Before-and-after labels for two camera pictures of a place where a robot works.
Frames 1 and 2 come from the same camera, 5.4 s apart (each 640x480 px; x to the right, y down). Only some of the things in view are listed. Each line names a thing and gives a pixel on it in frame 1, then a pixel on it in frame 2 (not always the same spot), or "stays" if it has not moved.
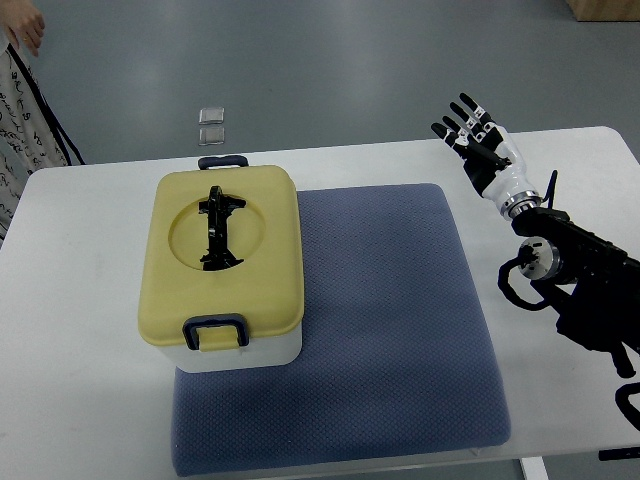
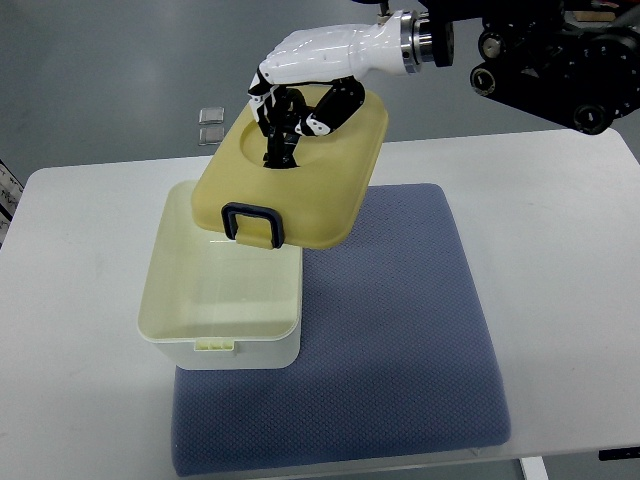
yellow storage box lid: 266,287 → 326,200
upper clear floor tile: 212,115 stays
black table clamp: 620,453 stays
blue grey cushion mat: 399,353 stays
